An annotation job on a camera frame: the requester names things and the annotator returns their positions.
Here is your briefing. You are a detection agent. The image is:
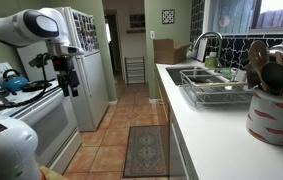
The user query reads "kitchen sink basin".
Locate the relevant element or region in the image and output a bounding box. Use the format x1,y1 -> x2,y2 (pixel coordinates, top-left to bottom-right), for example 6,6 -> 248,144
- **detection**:
167,66 -> 223,86

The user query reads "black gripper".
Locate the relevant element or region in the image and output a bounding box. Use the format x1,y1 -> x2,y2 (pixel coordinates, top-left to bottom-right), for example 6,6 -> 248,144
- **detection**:
52,57 -> 79,97

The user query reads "white light switch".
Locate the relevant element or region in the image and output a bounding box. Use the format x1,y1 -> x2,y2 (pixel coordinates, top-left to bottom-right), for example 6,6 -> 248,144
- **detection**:
150,31 -> 155,39

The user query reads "slotted wooden spoon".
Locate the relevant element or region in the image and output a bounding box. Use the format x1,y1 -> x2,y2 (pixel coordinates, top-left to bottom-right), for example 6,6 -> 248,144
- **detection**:
248,40 -> 269,92

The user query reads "green soap bottle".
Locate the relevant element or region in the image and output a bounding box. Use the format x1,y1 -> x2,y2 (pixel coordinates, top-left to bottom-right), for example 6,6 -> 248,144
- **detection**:
205,52 -> 217,68

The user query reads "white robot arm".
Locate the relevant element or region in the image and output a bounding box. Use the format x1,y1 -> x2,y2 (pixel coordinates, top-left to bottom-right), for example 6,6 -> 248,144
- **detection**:
0,8 -> 84,180

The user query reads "black wire shelf rack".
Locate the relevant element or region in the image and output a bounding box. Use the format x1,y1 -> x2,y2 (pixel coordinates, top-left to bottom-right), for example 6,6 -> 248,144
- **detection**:
125,56 -> 146,84

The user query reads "black stove burner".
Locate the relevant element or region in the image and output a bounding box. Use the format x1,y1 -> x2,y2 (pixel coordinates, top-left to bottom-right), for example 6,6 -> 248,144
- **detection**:
22,80 -> 51,92

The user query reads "black white wall picture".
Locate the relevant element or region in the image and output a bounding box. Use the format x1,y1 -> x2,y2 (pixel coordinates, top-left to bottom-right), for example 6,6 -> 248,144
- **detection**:
162,9 -> 175,24

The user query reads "patterned floor rug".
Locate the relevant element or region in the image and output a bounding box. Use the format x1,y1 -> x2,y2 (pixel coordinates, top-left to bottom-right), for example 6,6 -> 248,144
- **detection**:
123,125 -> 169,178

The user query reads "white red utensil crock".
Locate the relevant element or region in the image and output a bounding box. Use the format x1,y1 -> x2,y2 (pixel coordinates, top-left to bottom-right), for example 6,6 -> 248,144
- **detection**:
246,88 -> 283,146

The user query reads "blue tea kettle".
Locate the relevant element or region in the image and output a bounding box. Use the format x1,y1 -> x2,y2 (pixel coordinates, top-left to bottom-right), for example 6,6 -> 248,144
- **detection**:
0,69 -> 28,95

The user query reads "framed picture on counter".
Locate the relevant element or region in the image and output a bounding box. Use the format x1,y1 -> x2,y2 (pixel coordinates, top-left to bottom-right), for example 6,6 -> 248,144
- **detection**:
196,38 -> 208,62

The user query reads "white electric stove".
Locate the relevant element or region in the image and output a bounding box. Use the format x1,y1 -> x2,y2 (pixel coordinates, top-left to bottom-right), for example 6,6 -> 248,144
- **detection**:
0,62 -> 81,174

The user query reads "wooden shelf with picture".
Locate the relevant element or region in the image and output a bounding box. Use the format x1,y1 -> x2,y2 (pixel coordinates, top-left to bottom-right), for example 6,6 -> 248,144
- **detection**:
126,14 -> 145,34

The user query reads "black ladle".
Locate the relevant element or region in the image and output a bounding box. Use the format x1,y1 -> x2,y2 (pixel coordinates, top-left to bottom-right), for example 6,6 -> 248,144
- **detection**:
261,63 -> 283,95

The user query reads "white refrigerator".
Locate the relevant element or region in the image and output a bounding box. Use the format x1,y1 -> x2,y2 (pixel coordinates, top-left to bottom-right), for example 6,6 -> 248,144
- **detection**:
24,7 -> 109,132

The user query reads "dishwasher under counter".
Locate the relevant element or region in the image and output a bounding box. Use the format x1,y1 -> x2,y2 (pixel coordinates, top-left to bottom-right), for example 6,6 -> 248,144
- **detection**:
169,115 -> 196,180

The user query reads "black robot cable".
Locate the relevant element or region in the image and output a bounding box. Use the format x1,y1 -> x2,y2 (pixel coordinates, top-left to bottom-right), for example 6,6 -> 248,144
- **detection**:
0,53 -> 62,113

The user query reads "wire dish rack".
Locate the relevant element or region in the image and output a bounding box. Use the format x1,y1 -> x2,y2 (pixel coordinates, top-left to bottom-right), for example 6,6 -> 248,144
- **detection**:
180,70 -> 253,108

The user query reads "chrome sink faucet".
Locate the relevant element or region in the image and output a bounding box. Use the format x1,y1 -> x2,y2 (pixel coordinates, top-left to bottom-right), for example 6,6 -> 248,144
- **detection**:
193,31 -> 223,67

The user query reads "cardboard box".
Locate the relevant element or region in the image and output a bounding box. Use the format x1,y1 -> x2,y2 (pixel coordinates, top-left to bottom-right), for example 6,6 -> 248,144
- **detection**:
153,39 -> 190,65

